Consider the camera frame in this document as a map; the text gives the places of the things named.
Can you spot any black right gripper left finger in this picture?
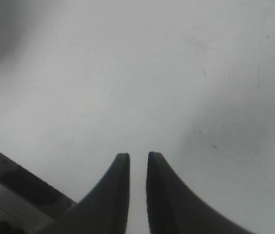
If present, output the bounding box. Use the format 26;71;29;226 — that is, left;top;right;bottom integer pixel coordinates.
38;153;130;234

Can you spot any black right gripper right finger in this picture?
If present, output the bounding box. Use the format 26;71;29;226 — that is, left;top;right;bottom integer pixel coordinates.
146;152;249;234

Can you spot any white microwave oven body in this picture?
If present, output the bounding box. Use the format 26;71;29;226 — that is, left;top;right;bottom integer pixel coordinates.
0;152;76;234

